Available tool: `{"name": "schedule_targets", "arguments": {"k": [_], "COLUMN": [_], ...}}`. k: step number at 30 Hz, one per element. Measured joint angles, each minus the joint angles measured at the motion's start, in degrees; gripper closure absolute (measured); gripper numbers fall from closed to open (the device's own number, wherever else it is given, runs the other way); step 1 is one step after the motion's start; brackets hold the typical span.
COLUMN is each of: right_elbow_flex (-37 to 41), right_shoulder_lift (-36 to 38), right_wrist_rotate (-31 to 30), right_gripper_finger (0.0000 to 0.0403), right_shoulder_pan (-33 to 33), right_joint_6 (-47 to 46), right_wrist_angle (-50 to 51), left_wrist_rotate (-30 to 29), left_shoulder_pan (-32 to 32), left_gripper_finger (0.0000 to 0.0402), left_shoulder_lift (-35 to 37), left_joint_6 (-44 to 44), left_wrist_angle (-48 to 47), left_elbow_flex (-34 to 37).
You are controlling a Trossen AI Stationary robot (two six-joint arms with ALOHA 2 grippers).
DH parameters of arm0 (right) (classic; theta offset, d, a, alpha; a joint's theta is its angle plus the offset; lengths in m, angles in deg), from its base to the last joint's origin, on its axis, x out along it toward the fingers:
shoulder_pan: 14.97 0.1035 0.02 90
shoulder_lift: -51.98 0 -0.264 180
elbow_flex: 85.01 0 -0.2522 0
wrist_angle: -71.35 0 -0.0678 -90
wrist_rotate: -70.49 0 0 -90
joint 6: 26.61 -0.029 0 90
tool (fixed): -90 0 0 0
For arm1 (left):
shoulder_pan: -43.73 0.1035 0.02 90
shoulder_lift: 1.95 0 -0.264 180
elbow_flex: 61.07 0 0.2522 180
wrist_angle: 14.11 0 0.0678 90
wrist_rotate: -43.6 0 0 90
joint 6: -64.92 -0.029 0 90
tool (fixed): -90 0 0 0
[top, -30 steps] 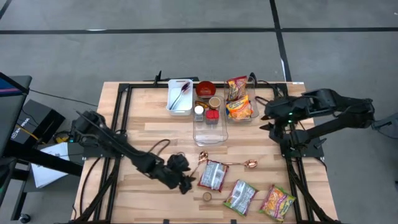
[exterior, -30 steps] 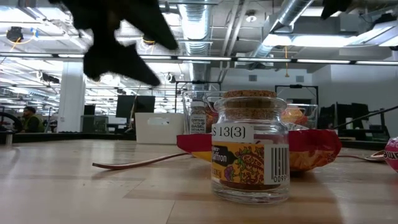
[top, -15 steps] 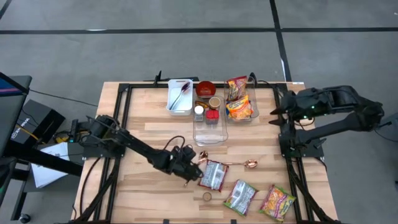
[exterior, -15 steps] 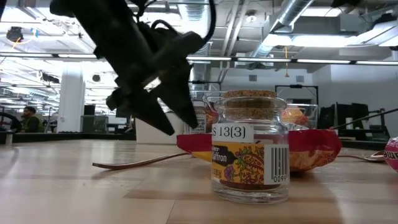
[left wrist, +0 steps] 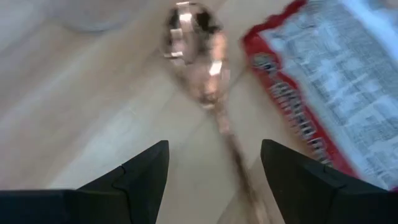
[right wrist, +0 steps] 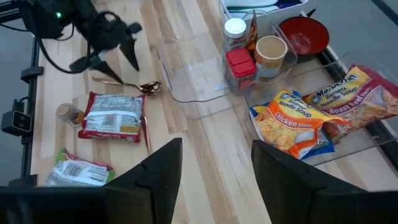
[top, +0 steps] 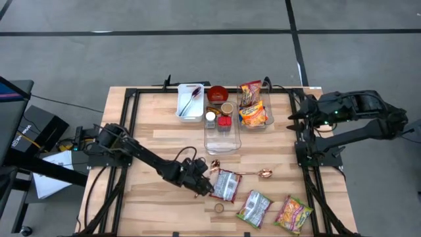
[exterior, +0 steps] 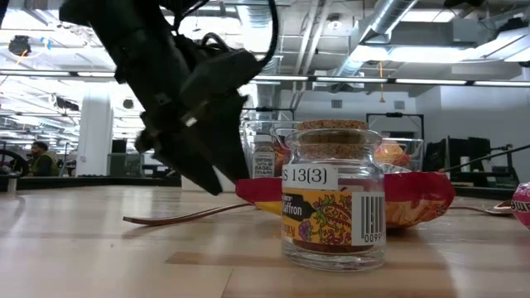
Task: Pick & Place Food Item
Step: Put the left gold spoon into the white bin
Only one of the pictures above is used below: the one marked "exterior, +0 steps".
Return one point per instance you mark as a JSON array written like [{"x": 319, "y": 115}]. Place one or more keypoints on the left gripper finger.
[
  {"x": 234, "y": 140},
  {"x": 190, "y": 161}
]

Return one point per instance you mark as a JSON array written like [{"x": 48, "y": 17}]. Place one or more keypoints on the white-capped bagel seasoning jar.
[{"x": 264, "y": 165}]

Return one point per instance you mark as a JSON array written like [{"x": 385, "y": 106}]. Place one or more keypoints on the small orange snack packet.
[{"x": 282, "y": 161}]

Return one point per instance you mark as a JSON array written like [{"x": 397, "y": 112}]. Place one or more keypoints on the copper spoon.
[
  {"x": 186, "y": 216},
  {"x": 499, "y": 208}
]

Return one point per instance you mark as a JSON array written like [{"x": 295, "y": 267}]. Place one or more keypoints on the cork-topped glass saffron jar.
[{"x": 331, "y": 215}]

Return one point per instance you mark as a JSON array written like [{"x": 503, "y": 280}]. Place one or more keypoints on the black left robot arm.
[{"x": 116, "y": 25}]

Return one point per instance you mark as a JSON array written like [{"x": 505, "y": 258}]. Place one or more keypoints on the clear plastic bin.
[
  {"x": 248, "y": 128},
  {"x": 416, "y": 155}
]

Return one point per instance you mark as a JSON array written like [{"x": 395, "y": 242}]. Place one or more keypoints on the dark green cabinet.
[{"x": 122, "y": 165}]

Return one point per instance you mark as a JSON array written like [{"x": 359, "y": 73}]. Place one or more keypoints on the white building column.
[{"x": 95, "y": 124}]

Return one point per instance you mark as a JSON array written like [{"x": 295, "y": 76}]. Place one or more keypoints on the long ceiling light strip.
[{"x": 352, "y": 78}]

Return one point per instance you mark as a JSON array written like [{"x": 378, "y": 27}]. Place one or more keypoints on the person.
[{"x": 41, "y": 163}]

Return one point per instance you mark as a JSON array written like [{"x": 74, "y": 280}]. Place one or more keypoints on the red-edged ramen packet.
[{"x": 414, "y": 194}]

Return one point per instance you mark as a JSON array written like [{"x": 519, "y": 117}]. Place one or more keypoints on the black background workstation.
[{"x": 455, "y": 153}]

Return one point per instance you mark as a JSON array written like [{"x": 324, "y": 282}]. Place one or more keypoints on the black slanted rod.
[{"x": 488, "y": 155}]

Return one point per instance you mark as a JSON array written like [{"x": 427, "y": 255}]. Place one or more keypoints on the green-edged ramen packet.
[{"x": 522, "y": 207}]

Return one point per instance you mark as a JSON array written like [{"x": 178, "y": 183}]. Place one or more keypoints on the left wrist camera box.
[{"x": 223, "y": 74}]

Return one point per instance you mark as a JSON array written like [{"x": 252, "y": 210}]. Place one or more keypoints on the ribbed silver air duct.
[{"x": 252, "y": 25}]

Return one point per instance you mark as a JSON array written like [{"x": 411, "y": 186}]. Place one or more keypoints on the black background station frame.
[{"x": 395, "y": 114}]

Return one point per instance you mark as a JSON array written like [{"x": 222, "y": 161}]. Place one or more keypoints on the smooth silver air duct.
[{"x": 385, "y": 16}]

